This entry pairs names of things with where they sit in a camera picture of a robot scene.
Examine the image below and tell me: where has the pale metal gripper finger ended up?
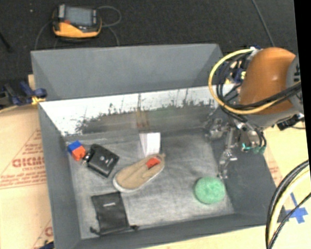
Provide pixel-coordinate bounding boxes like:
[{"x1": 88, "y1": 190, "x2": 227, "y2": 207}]
[
  {"x1": 215, "y1": 156, "x2": 230, "y2": 181},
  {"x1": 223, "y1": 149, "x2": 240, "y2": 180}
]

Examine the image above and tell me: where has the green ball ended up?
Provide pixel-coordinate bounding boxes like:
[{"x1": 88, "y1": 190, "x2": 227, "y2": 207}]
[{"x1": 192, "y1": 175, "x2": 228, "y2": 207}]

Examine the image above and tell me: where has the grey metal bin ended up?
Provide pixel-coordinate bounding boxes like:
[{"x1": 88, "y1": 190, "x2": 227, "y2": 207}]
[{"x1": 30, "y1": 28, "x2": 283, "y2": 249}]

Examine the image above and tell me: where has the orange-red block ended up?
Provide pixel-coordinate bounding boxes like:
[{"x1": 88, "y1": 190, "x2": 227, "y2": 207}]
[{"x1": 144, "y1": 156, "x2": 162, "y2": 170}]

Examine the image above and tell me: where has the white box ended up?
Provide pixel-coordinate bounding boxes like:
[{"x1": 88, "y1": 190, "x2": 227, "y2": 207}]
[{"x1": 138, "y1": 131, "x2": 163, "y2": 157}]

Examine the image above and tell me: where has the tan shoe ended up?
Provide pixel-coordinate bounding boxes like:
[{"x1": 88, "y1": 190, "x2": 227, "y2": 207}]
[{"x1": 109, "y1": 152, "x2": 170, "y2": 195}]

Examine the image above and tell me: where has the black pouch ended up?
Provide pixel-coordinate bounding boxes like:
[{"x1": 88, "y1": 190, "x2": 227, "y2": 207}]
[{"x1": 86, "y1": 190, "x2": 139, "y2": 237}]

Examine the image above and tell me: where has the black box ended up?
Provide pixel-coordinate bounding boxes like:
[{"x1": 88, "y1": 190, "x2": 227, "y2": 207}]
[{"x1": 81, "y1": 141, "x2": 121, "y2": 180}]

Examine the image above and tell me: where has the blue and orange block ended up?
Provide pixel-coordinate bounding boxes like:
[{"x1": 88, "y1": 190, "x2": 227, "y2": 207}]
[{"x1": 66, "y1": 139, "x2": 87, "y2": 162}]

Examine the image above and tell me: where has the brown cardboard board red print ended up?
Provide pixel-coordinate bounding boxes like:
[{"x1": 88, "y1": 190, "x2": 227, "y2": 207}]
[{"x1": 0, "y1": 104, "x2": 56, "y2": 249}]

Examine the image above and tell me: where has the black cylinder on white bracket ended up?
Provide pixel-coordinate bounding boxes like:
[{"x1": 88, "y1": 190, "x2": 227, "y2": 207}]
[{"x1": 276, "y1": 112, "x2": 306, "y2": 132}]

